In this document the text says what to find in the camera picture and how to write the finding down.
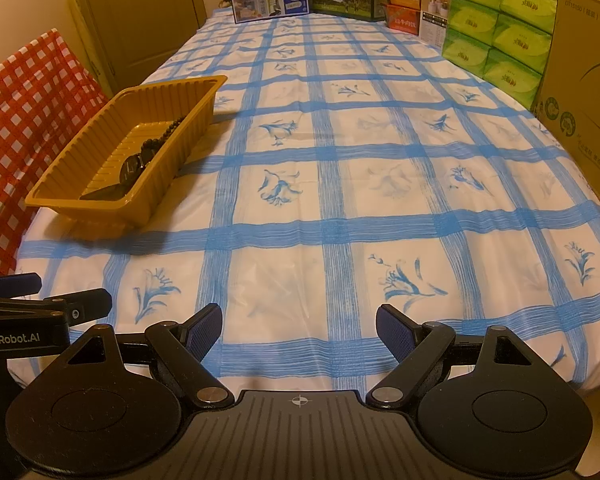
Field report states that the blue checked floral bedsheet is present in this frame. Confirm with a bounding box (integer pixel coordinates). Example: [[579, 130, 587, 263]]
[[7, 10, 600, 393]]

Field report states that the olive wooden door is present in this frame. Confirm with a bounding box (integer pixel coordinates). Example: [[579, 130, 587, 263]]
[[67, 0, 208, 93]]

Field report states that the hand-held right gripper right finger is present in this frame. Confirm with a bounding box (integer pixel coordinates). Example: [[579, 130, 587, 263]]
[[365, 304, 536, 411]]

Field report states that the red checked cloth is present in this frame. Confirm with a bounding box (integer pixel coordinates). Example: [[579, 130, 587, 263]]
[[0, 30, 111, 276]]

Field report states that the stack of green tissue packs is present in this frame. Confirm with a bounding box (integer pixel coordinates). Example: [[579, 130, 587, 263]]
[[441, 0, 561, 112]]

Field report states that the large brown cardboard box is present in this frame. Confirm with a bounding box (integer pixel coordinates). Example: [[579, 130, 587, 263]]
[[530, 0, 600, 196]]

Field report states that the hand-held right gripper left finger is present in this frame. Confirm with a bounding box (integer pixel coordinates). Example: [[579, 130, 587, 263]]
[[62, 302, 236, 411]]

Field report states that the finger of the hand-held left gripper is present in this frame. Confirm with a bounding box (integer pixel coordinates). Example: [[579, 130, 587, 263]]
[[64, 287, 113, 322], [0, 272, 42, 298]]

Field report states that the red orange noodle box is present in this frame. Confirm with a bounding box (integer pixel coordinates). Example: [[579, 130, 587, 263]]
[[382, 4, 423, 36]]

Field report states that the long dark bead necklace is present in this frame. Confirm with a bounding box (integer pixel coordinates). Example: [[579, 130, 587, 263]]
[[147, 116, 187, 148]]

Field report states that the white product box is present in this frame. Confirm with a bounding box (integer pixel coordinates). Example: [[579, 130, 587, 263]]
[[420, 0, 455, 51]]

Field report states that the black gold bracelet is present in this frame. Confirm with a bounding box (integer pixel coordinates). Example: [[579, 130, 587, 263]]
[[79, 182, 131, 202]]

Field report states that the yellow plastic tray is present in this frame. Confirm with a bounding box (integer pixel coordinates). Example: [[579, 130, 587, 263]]
[[24, 75, 228, 226]]

